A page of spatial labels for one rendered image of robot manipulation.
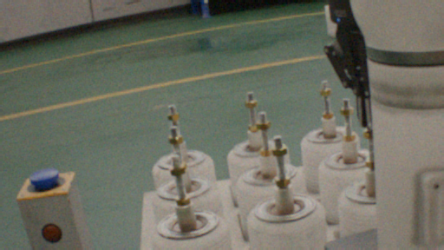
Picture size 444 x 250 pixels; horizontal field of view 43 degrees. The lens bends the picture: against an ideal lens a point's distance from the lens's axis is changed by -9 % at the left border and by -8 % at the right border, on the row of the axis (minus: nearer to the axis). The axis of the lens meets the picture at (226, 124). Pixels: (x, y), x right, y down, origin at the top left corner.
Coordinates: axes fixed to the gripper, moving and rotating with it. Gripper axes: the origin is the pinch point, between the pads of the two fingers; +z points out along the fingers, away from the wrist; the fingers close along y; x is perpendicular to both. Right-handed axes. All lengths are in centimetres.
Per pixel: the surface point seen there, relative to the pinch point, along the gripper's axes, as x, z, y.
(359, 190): -1.2, 10.2, -1.5
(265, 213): -12.8, 10.2, -5.5
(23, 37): 71, 29, -531
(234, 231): -10.7, 17.7, -17.4
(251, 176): -7.2, 10.2, -16.8
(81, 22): 129, 26, -512
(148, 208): -16.1, 17.8, -34.5
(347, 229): -4.6, 14.0, -0.3
